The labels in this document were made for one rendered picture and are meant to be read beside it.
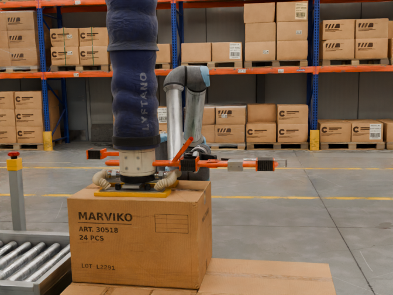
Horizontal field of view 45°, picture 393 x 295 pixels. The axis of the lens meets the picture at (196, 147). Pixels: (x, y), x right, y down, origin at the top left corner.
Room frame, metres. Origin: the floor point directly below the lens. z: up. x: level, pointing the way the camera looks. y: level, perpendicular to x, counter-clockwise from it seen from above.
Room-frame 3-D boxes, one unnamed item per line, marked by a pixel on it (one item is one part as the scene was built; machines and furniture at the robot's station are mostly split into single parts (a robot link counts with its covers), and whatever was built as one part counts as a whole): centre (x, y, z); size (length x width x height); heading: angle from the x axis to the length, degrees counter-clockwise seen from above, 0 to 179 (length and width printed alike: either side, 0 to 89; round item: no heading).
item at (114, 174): (2.20, 0.28, 1.01); 0.34 x 0.25 x 0.06; 81
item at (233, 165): (2.13, -0.18, 1.07); 0.07 x 0.07 x 0.04; 81
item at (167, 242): (2.21, 0.26, 0.75); 0.60 x 0.40 x 0.40; 80
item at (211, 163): (2.29, 0.07, 1.08); 0.93 x 0.30 x 0.04; 81
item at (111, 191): (2.11, 0.30, 0.97); 0.34 x 0.10 x 0.05; 81
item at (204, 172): (2.47, -0.01, 0.96); 0.12 x 0.09 x 0.12; 96
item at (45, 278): (2.27, 0.64, 0.58); 0.70 x 0.03 x 0.06; 170
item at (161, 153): (3.08, 0.20, 1.02); 0.17 x 0.15 x 0.18; 96
